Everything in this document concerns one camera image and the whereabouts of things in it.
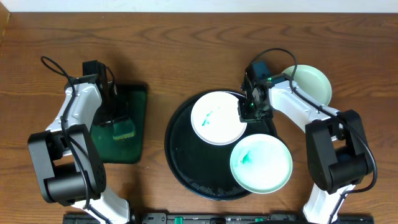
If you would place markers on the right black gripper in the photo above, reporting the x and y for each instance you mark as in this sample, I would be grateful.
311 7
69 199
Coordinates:
245 116

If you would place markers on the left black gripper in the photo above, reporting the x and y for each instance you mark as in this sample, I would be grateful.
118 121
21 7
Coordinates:
109 121

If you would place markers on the green scrubbing sponge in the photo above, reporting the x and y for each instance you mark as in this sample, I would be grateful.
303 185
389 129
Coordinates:
123 129

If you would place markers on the white plate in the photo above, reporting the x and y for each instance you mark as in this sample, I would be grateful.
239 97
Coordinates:
215 118

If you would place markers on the light green plate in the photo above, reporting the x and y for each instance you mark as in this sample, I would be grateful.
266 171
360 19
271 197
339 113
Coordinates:
313 82
261 164

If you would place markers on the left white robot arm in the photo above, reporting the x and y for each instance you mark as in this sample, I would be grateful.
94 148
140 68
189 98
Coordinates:
67 164

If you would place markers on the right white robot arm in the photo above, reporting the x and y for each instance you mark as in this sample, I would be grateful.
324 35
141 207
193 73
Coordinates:
338 156

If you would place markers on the rectangular dark green tray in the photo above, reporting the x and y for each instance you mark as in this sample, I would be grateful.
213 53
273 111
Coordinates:
129 150

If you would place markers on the round black tray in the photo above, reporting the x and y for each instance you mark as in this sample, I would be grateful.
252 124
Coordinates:
200 167

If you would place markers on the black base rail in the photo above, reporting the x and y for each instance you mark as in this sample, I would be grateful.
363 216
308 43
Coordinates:
163 218

